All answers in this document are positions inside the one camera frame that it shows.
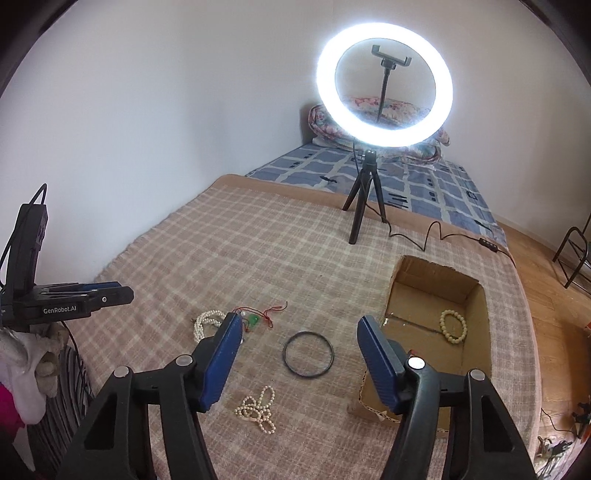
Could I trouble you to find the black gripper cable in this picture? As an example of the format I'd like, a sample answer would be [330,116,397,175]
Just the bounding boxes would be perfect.
[60,320,90,388]

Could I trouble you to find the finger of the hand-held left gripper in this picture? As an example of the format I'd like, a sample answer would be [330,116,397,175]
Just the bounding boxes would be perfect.
[37,281,122,293]
[88,287,134,309]

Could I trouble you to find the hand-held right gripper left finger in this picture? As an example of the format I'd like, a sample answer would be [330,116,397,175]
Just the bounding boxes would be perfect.
[55,311,244,480]

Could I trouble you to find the black tripod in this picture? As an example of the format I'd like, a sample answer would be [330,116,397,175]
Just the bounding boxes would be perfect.
[342,148,389,244]

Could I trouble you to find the white ring light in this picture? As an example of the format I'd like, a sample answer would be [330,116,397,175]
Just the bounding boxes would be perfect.
[317,21,453,148]

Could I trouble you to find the black ring light cable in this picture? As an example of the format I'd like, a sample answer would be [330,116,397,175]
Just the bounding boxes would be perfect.
[352,138,515,267]

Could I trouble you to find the cardboard box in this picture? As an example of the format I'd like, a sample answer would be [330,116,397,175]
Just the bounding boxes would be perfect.
[347,255,491,435]

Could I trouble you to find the green pendant red cord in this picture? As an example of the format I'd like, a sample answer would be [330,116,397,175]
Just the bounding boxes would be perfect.
[231,301,289,332]

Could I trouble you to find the black metal clothes rack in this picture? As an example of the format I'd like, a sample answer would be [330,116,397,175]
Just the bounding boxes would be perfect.
[553,226,591,289]

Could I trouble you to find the power strip with cables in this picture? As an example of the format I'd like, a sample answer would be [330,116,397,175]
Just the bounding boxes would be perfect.
[538,401,591,467]

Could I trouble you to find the small bead pearl necklace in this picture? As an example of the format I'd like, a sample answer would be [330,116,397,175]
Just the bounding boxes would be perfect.
[235,385,278,435]

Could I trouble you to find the beige plaid blanket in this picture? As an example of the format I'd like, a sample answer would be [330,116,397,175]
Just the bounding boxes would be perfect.
[69,174,541,480]

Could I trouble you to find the black phone holder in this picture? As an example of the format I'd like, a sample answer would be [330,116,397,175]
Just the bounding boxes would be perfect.
[372,45,411,123]

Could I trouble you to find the blue patterned mattress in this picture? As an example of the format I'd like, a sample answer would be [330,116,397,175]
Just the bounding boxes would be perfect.
[245,143,509,245]

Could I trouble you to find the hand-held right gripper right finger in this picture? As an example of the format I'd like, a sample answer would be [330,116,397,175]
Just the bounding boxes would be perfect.
[357,315,539,480]

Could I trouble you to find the floral folded quilt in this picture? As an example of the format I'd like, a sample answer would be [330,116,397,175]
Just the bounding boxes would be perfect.
[307,96,451,163]

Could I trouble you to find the black ring bangle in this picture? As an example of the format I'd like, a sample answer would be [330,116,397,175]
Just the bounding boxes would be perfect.
[283,331,334,380]

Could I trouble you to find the cream bead bracelet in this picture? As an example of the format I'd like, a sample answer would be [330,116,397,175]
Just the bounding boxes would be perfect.
[440,309,468,344]

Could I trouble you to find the thick pearl necklace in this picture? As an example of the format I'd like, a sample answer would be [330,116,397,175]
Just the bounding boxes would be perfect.
[193,310,232,343]

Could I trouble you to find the dark striped garment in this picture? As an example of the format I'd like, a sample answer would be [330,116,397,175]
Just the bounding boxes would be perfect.
[25,344,95,480]

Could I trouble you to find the person's left hand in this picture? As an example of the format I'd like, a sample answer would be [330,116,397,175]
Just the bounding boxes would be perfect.
[0,323,68,423]

